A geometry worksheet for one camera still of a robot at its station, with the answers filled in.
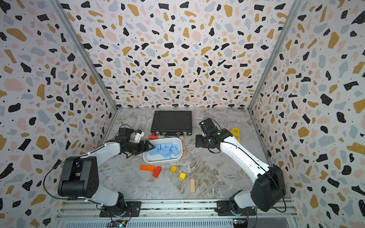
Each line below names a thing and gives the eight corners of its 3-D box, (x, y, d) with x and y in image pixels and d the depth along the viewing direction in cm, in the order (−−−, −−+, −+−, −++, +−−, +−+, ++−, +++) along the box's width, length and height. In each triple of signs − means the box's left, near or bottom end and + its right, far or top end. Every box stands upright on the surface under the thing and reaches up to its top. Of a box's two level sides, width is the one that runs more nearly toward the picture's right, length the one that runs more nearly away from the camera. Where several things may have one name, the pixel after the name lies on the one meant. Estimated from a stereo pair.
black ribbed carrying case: (152, 137, 106) (149, 131, 100) (156, 114, 120) (155, 108, 115) (192, 137, 106) (192, 131, 100) (192, 115, 121) (192, 108, 115)
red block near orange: (152, 176, 87) (151, 175, 85) (157, 166, 91) (156, 165, 89) (157, 178, 86) (157, 177, 85) (162, 168, 90) (162, 167, 88)
